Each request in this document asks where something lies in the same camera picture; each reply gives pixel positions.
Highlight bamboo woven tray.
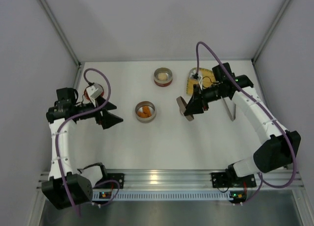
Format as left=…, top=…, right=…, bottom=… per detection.
left=186, top=68, right=216, bottom=96

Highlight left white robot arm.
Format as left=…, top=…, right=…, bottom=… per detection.
left=41, top=83, right=124, bottom=210

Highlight red steel lunch bowl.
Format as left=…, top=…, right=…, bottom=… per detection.
left=154, top=68, right=173, bottom=87

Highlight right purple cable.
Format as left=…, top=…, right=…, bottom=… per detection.
left=195, top=41, right=298, bottom=207

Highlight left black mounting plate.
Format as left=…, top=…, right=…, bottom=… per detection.
left=106, top=173, right=125, bottom=189

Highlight grey slotted cable duct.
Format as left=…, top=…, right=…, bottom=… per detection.
left=90, top=190, right=234, bottom=201

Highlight left aluminium frame post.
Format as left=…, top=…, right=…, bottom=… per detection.
left=37, top=0, right=82, bottom=89

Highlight tan steel lunch bowl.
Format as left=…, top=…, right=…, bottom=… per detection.
left=134, top=101, right=157, bottom=123

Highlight red round lid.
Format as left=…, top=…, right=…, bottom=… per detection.
left=84, top=84, right=104, bottom=100

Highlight steel food tongs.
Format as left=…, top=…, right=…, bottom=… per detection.
left=222, top=98, right=236, bottom=122

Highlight orange fried nuggets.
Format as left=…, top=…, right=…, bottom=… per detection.
left=137, top=106, right=152, bottom=118

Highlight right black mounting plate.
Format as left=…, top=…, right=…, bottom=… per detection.
left=210, top=172, right=231, bottom=189

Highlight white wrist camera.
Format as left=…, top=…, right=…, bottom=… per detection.
left=189, top=68, right=203, bottom=88
left=86, top=83, right=104, bottom=106

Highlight right aluminium frame post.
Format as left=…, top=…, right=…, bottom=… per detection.
left=251, top=0, right=293, bottom=68

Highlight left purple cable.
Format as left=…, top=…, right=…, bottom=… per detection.
left=55, top=68, right=120, bottom=217

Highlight purple cable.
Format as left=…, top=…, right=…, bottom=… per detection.
left=195, top=41, right=298, bottom=207
left=55, top=68, right=120, bottom=217

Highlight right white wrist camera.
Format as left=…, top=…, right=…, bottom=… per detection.
left=189, top=68, right=203, bottom=88

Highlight white round bun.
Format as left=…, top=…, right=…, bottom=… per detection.
left=157, top=73, right=168, bottom=81

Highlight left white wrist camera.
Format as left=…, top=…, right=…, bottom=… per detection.
left=86, top=83, right=104, bottom=106

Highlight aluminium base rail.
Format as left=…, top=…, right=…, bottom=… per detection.
left=36, top=169, right=304, bottom=189

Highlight brown round lid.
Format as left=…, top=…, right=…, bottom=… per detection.
left=176, top=96, right=194, bottom=122

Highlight black mounting plate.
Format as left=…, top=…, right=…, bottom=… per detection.
left=210, top=172, right=231, bottom=189
left=106, top=173, right=125, bottom=189

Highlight aluminium frame post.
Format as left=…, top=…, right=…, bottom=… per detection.
left=37, top=0, right=82, bottom=89
left=251, top=0, right=293, bottom=68

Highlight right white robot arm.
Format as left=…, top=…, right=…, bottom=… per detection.
left=181, top=63, right=301, bottom=179

